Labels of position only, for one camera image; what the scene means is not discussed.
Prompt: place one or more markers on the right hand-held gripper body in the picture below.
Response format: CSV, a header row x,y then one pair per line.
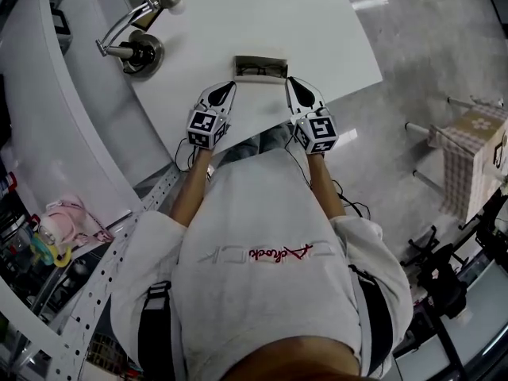
x,y
319,131

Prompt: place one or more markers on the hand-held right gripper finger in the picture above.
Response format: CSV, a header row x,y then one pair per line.
x,y
289,93

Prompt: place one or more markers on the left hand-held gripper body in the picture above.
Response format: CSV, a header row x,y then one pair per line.
x,y
206,127

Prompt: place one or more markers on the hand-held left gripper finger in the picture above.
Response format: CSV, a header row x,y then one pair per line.
x,y
232,93

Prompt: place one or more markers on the grey glasses case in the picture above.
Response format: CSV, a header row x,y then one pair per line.
x,y
260,79

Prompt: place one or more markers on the person's left forearm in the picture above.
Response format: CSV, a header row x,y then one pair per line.
x,y
190,189

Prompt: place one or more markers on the person's right forearm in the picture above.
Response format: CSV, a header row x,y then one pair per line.
x,y
325,185

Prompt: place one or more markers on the black-framed glasses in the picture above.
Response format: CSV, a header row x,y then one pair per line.
x,y
258,70

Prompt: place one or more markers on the person's left leg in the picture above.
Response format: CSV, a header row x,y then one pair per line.
x,y
240,147

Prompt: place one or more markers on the person's leg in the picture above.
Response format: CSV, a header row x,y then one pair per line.
x,y
240,147
274,137

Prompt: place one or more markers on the person's right leg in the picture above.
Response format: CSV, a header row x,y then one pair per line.
x,y
274,137

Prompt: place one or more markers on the silver desk lamp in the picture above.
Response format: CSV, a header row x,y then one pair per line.
x,y
143,50

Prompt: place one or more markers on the person's white t-shirt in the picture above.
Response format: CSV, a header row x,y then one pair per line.
x,y
258,220

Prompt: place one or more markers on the stool with checked cloth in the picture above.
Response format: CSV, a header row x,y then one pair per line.
x,y
468,153

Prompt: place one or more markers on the pink bag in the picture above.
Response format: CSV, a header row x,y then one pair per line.
x,y
75,216

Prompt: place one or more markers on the black tripod stand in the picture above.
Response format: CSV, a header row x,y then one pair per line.
x,y
444,276

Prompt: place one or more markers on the teal and yellow baby bottle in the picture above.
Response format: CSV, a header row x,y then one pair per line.
x,y
49,248

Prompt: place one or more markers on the white perforated metal rail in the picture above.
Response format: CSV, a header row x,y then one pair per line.
x,y
119,252

